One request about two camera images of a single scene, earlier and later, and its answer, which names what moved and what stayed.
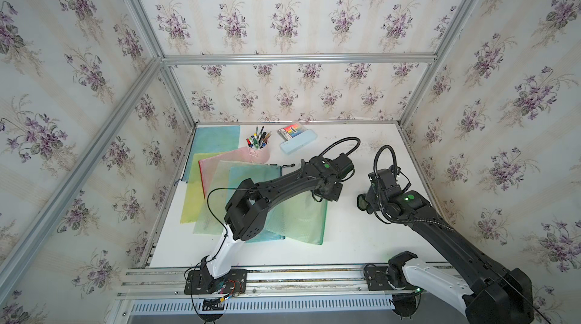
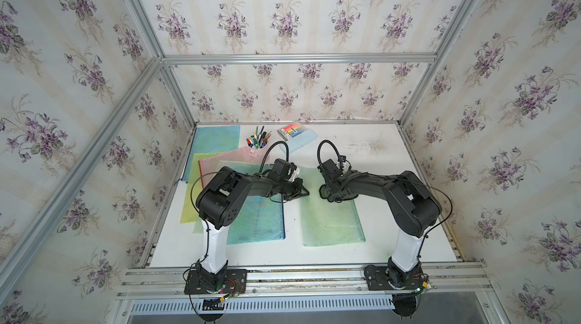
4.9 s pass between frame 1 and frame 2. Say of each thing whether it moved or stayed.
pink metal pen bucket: stayed
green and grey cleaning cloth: moved
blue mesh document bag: stayed
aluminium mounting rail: stayed
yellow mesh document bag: stayed
